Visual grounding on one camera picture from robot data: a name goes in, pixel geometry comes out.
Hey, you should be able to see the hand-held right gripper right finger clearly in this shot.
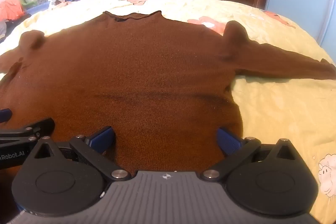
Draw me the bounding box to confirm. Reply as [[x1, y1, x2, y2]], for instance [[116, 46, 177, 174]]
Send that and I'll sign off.
[[201, 127, 303, 183]]

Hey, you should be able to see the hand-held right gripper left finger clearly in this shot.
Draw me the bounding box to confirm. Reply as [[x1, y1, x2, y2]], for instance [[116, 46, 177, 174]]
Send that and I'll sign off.
[[33, 126, 132, 182]]

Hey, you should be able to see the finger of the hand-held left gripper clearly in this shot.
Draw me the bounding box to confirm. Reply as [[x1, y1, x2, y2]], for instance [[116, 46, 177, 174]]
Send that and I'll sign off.
[[0, 108, 13, 124], [0, 118, 56, 145]]

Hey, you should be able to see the brown knit sweater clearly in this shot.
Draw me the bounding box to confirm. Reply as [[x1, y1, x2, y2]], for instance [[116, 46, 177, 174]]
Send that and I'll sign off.
[[0, 10, 336, 177]]

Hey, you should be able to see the yellow printed quilt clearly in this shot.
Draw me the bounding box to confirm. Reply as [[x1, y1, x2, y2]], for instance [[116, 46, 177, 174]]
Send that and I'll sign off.
[[0, 0, 336, 223]]

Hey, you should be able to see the orange cloth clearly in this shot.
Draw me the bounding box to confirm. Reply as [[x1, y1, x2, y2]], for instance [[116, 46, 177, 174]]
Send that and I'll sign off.
[[0, 0, 26, 21]]

